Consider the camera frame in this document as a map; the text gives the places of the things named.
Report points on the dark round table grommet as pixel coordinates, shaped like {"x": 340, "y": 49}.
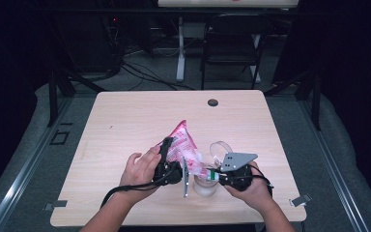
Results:
{"x": 213, "y": 102}

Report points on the glass jar with hinged lid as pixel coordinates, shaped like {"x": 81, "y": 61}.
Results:
{"x": 204, "y": 188}

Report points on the grey tape piece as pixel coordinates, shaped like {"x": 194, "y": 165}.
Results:
{"x": 300, "y": 200}
{"x": 56, "y": 204}

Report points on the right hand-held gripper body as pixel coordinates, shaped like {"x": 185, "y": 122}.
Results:
{"x": 238, "y": 177}

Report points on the person's right hand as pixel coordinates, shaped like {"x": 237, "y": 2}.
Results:
{"x": 257, "y": 195}

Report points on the dark computer case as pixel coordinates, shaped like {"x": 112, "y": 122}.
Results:
{"x": 87, "y": 42}

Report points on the metal floor rail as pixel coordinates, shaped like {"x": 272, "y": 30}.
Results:
{"x": 29, "y": 167}
{"x": 331, "y": 167}

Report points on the person's left hand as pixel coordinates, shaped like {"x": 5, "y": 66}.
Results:
{"x": 138, "y": 180}

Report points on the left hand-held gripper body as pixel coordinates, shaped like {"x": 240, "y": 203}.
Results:
{"x": 169, "y": 175}

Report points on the black metal stand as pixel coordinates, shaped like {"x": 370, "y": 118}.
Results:
{"x": 316, "y": 103}
{"x": 53, "y": 96}

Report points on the black folding chair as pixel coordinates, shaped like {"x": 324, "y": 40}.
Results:
{"x": 232, "y": 42}

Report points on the white desk with white legs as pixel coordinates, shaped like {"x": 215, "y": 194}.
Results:
{"x": 225, "y": 3}

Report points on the pink and white plastic bag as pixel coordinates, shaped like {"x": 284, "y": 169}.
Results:
{"x": 183, "y": 145}

